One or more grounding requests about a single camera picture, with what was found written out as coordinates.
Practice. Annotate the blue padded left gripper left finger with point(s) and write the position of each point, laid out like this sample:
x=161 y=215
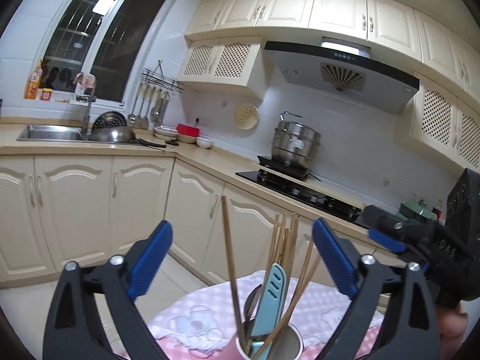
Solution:
x=74 y=329

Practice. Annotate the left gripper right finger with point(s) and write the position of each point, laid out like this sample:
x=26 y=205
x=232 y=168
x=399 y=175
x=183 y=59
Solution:
x=409 y=329

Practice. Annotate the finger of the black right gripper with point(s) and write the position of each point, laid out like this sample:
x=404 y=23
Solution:
x=387 y=242

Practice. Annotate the light wooden chopstick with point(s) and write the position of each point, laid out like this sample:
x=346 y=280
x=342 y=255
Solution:
x=298 y=293

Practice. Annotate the pink cylindrical utensil holder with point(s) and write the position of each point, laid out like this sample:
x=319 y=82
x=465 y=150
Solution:
x=288 y=344

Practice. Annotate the dark brown wooden chopstick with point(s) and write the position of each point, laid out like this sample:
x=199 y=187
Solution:
x=231 y=272

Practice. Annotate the cream lower kitchen cabinets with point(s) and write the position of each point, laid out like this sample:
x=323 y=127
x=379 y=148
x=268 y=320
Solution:
x=84 y=202

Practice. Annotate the dark kitchen window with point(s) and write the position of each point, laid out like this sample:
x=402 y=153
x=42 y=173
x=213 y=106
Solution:
x=98 y=37

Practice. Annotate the person's right hand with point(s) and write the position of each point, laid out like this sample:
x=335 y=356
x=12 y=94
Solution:
x=452 y=327

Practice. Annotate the green box on counter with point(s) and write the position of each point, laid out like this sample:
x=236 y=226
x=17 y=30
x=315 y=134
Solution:
x=412 y=210

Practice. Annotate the black gas stove top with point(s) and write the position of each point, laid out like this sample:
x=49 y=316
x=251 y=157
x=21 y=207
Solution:
x=302 y=193

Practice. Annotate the pink checkered tablecloth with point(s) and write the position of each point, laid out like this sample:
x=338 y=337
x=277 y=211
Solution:
x=225 y=348

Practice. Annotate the metal spoon in holder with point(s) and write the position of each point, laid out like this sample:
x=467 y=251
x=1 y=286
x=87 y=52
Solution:
x=250 y=305

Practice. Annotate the stainless steel steamer pot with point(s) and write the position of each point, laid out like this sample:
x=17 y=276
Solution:
x=294 y=144

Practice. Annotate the white bear fringed cloth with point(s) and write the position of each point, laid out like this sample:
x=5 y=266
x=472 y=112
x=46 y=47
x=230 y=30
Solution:
x=200 y=324

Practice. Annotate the range hood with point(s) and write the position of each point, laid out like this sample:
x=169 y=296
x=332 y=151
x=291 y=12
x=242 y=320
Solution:
x=356 y=77

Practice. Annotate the white bowl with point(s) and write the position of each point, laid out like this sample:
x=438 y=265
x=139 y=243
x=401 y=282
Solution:
x=204 y=143

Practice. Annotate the stainless steel sink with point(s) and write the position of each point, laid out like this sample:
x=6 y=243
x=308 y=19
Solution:
x=55 y=133

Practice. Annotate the steel wok in sink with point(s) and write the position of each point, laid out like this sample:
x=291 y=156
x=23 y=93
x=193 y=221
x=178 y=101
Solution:
x=111 y=127

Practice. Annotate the red container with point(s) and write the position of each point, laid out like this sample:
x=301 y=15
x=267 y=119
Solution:
x=187 y=130

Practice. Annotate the cream upper lattice cabinet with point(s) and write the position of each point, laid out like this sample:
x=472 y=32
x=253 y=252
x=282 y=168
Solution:
x=232 y=65

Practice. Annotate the hanging utensil rack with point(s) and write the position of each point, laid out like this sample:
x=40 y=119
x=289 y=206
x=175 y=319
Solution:
x=152 y=97

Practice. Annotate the orange bottle on windowsill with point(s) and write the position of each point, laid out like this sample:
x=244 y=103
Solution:
x=34 y=82

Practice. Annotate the cream upper wall cabinets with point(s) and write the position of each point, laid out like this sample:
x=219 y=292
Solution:
x=441 y=122

